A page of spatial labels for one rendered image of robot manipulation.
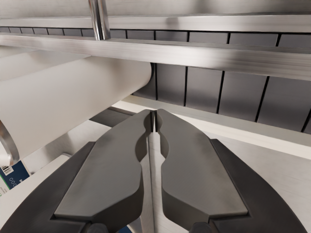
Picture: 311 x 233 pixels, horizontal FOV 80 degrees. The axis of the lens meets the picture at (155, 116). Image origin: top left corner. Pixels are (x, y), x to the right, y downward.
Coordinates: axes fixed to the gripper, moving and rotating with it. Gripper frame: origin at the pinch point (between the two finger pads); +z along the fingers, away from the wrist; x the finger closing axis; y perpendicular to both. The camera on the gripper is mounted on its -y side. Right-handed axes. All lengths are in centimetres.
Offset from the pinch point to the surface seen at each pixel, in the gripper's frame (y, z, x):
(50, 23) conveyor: -4.7, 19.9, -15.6
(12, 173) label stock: 33, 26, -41
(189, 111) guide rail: 3.3, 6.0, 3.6
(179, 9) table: -5.9, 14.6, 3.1
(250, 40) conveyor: -3.5, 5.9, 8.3
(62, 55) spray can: -1.6, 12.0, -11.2
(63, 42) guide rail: -3.9, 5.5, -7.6
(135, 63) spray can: -1.3, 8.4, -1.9
